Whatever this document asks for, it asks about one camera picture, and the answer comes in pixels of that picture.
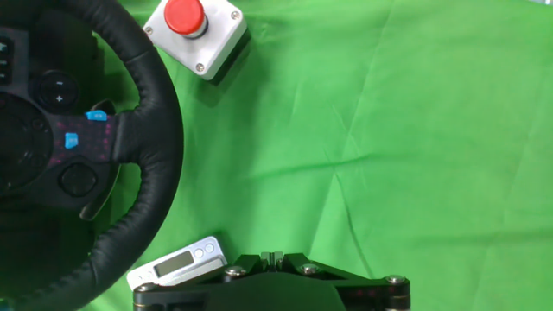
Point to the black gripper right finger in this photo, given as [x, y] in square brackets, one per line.
[371, 293]

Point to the white box red mushroom button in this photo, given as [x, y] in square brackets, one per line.
[216, 39]

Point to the black steering wheel base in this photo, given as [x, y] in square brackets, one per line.
[65, 43]

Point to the green cloth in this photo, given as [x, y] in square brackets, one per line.
[367, 129]

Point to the silver digital scale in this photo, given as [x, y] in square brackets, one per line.
[181, 263]

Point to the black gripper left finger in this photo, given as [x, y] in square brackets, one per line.
[173, 298]

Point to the black leather steering wheel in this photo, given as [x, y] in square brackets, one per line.
[160, 129]

